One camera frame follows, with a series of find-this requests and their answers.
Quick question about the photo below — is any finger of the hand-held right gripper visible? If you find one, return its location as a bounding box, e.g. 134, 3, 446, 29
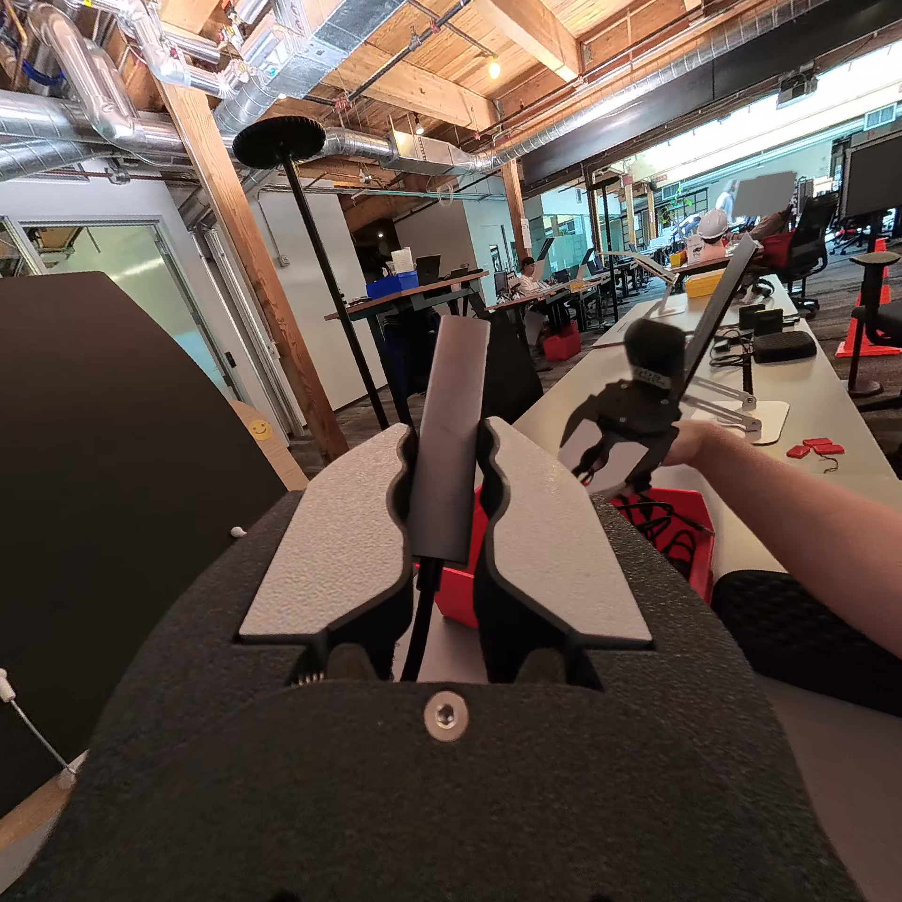
561, 416, 601, 469
587, 440, 653, 499

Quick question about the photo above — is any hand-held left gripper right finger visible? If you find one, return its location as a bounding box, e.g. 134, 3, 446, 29
474, 416, 656, 653

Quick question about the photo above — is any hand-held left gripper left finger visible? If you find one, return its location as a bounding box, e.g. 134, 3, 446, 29
237, 423, 417, 646

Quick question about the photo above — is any bundle of black cables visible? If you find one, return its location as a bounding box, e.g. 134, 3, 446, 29
619, 493, 711, 577

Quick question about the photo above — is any red plastic bin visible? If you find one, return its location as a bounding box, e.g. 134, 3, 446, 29
433, 485, 717, 630

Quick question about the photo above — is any grey USB hub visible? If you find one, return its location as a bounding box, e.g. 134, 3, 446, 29
407, 314, 492, 566

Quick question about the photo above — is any person's right forearm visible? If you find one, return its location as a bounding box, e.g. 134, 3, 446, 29
694, 421, 902, 660

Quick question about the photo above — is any person's right hand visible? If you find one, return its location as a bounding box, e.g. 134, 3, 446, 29
661, 419, 713, 469

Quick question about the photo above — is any black office chair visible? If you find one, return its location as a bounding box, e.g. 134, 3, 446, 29
485, 316, 545, 424
844, 250, 902, 399

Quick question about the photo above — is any small red bin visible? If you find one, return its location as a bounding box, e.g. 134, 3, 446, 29
541, 323, 583, 362

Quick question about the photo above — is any black tilted panel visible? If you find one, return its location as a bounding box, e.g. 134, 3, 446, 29
680, 234, 761, 396

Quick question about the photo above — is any white panel stand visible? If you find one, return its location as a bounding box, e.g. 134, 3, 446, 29
680, 391, 792, 446

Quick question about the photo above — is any black box device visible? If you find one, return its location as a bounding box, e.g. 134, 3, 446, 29
736, 303, 785, 339

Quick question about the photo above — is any chair with blue jacket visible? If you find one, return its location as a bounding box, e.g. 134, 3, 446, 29
381, 313, 441, 424

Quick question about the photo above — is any orange traffic cone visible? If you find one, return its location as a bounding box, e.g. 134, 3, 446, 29
835, 238, 902, 359

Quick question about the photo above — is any wooden standing desk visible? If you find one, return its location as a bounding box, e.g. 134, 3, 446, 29
324, 271, 490, 424

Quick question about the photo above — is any black backdrop board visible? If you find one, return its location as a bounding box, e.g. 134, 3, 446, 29
0, 271, 286, 818

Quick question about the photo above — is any office chair with red back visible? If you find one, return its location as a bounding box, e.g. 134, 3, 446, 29
761, 192, 841, 318

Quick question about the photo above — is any black monitor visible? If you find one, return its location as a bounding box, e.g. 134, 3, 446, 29
842, 130, 902, 219

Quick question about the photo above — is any ceiling projector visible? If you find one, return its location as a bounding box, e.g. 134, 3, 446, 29
775, 67, 820, 108

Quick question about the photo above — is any black floor lamp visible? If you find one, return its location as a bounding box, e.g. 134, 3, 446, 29
231, 115, 392, 432

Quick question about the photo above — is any wooden post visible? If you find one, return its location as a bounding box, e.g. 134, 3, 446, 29
156, 81, 350, 462
500, 161, 531, 265

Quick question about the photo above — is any long spiral ventilation duct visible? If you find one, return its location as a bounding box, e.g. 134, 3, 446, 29
486, 0, 902, 173

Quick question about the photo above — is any branching silver ventilation duct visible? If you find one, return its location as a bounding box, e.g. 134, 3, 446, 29
0, 0, 494, 184

